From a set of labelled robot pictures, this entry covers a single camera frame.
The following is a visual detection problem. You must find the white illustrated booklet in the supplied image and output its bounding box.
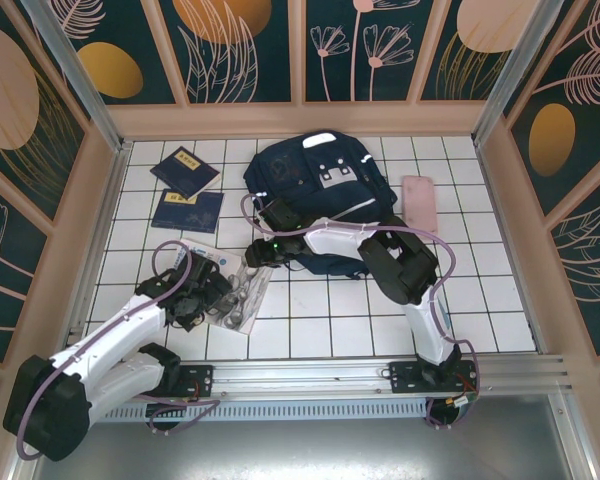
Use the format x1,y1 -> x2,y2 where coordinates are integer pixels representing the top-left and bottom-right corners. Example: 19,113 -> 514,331
177,238 -> 274,335

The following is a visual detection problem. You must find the thin navy book yellow label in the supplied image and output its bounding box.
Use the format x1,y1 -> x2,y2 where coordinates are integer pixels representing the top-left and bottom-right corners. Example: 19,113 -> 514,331
150,188 -> 225,234

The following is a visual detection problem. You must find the navy blue student backpack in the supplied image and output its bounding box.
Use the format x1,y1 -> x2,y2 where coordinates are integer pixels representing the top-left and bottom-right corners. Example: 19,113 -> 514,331
243,130 -> 397,281

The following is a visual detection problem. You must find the thick navy book yellow label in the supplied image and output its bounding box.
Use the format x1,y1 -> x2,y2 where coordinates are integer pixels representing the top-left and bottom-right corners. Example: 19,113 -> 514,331
149,145 -> 222,200

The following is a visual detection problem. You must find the pink pencil case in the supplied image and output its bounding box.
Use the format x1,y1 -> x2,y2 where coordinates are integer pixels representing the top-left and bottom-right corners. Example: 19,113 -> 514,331
401,174 -> 439,234

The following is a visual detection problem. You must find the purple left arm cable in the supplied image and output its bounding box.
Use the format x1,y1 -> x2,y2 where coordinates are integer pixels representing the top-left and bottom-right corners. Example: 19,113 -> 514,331
17,241 -> 221,460

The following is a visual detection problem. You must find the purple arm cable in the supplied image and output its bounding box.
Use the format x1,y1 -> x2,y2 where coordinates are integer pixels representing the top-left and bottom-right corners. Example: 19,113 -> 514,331
17,241 -> 221,460
241,192 -> 481,431

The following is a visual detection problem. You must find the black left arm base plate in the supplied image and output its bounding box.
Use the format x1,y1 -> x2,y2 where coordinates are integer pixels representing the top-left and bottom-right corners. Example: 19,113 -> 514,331
159,363 -> 215,400

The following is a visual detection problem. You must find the aluminium side rail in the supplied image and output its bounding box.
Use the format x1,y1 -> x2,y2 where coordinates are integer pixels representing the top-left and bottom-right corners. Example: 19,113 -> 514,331
473,141 -> 550,355
54,142 -> 134,362

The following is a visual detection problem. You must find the aluminium mounting rail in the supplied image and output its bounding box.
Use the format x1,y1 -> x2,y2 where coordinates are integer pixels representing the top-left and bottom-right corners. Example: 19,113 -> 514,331
27,353 -> 579,401

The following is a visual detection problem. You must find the grey slotted cable duct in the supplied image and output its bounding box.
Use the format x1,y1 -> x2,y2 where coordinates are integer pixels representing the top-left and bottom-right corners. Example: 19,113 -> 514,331
87,399 -> 431,422

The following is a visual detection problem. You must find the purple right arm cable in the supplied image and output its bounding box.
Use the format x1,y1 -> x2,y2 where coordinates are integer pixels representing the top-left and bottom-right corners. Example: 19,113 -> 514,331
241,192 -> 481,431

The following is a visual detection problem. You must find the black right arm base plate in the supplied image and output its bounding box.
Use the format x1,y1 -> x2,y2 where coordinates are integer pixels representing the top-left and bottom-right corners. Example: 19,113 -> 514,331
388,358 -> 480,396

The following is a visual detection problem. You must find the aluminium frame post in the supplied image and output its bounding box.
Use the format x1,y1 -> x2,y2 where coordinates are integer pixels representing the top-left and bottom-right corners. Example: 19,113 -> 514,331
472,0 -> 566,147
19,0 -> 134,154

